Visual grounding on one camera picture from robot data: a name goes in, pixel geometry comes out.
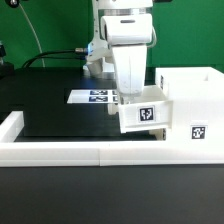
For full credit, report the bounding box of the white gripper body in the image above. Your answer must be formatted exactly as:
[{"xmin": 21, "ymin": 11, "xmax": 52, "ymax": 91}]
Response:
[{"xmin": 112, "ymin": 45, "xmax": 147, "ymax": 96}]

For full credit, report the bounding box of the white drawer tray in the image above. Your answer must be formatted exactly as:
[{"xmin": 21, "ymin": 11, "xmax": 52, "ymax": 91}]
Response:
[
  {"xmin": 108, "ymin": 85, "xmax": 173, "ymax": 133},
  {"xmin": 149, "ymin": 128, "xmax": 166, "ymax": 140}
]

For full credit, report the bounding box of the white drawer cabinet box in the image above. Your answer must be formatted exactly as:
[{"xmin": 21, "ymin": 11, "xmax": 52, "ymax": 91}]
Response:
[{"xmin": 155, "ymin": 67, "xmax": 224, "ymax": 142}]

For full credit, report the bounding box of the white fiducial marker sheet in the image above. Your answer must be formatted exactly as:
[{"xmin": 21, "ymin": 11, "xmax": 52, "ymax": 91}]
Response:
[{"xmin": 67, "ymin": 89, "xmax": 117, "ymax": 104}]

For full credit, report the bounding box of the black cable bundle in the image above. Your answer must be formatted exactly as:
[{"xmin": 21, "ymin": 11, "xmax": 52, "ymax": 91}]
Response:
[{"xmin": 21, "ymin": 47, "xmax": 89, "ymax": 69}]

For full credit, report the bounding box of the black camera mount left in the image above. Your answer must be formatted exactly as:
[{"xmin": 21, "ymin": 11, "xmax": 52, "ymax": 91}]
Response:
[{"xmin": 0, "ymin": 41, "xmax": 14, "ymax": 78}]

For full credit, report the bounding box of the thin white cable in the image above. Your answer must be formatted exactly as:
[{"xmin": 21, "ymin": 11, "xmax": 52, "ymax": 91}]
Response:
[{"xmin": 18, "ymin": 2, "xmax": 46, "ymax": 68}]

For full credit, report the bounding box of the white U-shaped border frame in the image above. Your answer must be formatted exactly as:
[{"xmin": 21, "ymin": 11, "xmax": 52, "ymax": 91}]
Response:
[{"xmin": 0, "ymin": 111, "xmax": 224, "ymax": 167}]

